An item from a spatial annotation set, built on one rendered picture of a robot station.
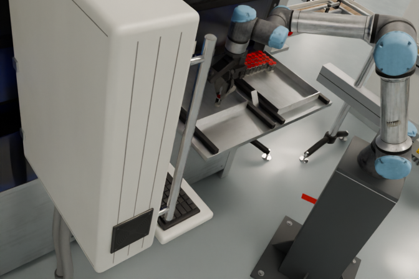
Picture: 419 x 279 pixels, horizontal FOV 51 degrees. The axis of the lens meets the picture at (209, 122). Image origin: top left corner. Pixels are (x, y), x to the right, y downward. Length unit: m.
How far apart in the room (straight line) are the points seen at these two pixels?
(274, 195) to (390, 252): 0.71
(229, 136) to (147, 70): 0.82
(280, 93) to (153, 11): 1.16
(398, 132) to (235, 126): 0.55
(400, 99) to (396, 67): 0.13
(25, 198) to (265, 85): 1.05
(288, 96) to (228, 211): 0.89
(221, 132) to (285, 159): 1.37
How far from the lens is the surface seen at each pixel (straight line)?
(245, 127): 1.63
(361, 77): 2.75
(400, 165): 1.62
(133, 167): 0.97
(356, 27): 1.54
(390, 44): 1.39
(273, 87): 1.88
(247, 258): 2.35
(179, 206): 1.38
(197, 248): 2.31
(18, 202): 1.79
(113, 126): 0.84
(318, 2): 2.62
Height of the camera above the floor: 1.91
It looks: 40 degrees down
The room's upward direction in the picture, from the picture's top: 15 degrees clockwise
